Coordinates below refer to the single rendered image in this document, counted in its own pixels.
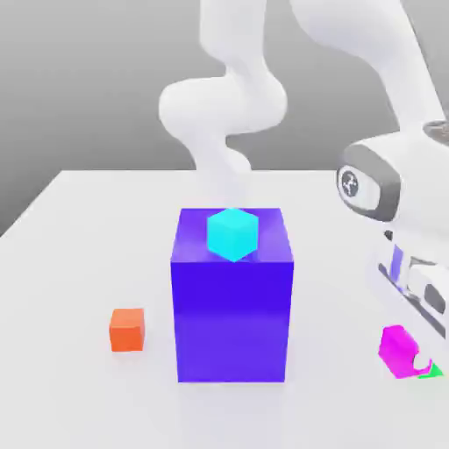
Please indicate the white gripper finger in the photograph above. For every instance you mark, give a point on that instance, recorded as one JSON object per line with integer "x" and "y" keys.
{"x": 422, "y": 362}

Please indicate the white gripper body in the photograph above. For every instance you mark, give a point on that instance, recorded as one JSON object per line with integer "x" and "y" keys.
{"x": 403, "y": 308}

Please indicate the small magenta cube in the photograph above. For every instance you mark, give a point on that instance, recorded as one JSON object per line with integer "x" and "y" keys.
{"x": 396, "y": 350}

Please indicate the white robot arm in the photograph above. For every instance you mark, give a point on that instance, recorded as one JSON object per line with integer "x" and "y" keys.
{"x": 224, "y": 105}

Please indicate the small green cube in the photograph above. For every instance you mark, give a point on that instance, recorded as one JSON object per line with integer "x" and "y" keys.
{"x": 434, "y": 372}

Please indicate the small cyan cube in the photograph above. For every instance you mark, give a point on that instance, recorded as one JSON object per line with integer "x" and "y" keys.
{"x": 232, "y": 235}

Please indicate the small orange cube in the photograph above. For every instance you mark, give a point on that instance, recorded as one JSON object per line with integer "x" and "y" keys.
{"x": 126, "y": 331}

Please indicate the large purple box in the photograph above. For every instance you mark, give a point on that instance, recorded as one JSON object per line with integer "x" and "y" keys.
{"x": 231, "y": 315}

